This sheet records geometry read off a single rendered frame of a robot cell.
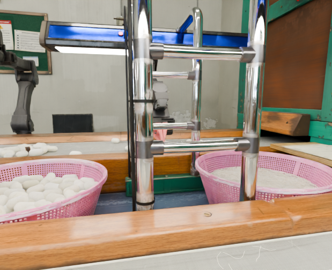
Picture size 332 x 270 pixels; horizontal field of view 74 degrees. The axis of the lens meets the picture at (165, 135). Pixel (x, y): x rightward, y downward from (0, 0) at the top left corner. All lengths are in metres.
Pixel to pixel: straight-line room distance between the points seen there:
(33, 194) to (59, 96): 2.45
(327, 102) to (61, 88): 2.57
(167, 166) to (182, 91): 2.40
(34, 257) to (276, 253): 0.24
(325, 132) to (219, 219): 0.57
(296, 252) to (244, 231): 0.06
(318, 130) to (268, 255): 0.57
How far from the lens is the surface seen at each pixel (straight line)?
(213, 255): 0.27
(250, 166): 0.33
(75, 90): 2.83
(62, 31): 0.69
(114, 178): 0.56
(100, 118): 2.81
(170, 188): 0.56
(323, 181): 0.54
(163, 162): 0.56
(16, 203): 0.44
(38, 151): 0.74
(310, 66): 0.87
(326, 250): 0.32
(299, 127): 0.80
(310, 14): 0.91
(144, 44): 0.27
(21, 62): 1.28
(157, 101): 0.73
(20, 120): 1.25
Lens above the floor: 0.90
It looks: 9 degrees down
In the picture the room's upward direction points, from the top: straight up
